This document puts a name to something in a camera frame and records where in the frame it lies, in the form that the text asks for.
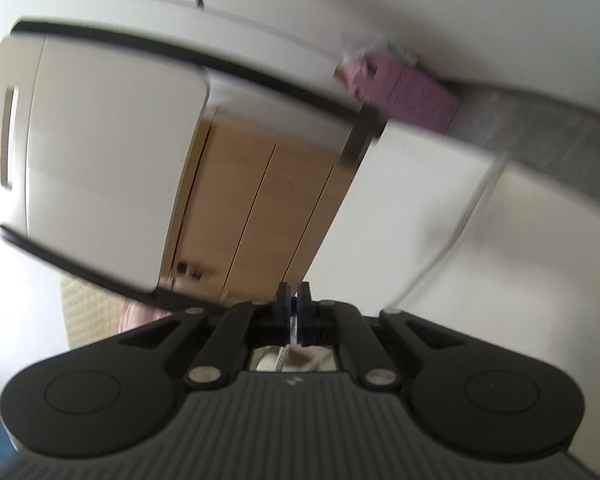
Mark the cabinet keys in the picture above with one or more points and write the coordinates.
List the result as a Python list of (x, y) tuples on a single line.
[(190, 270)]

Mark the pink cardboard box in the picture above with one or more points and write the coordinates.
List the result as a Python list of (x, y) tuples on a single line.
[(405, 92)]

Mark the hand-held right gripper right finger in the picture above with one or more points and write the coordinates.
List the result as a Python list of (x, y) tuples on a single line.
[(305, 310)]

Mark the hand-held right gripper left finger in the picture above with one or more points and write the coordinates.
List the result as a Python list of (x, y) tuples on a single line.
[(282, 305)]

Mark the white shoelace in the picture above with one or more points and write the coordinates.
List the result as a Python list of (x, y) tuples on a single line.
[(282, 357)]

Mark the white and brown shoe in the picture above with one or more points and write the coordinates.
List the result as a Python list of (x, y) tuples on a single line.
[(272, 360)]

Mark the white chair with black frame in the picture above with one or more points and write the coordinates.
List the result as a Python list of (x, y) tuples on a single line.
[(105, 160)]

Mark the cream quilted headboard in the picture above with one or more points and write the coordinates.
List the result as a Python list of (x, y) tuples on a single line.
[(87, 310)]

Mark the wooden bedside cabinet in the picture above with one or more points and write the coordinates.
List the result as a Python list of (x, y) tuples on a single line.
[(260, 200)]

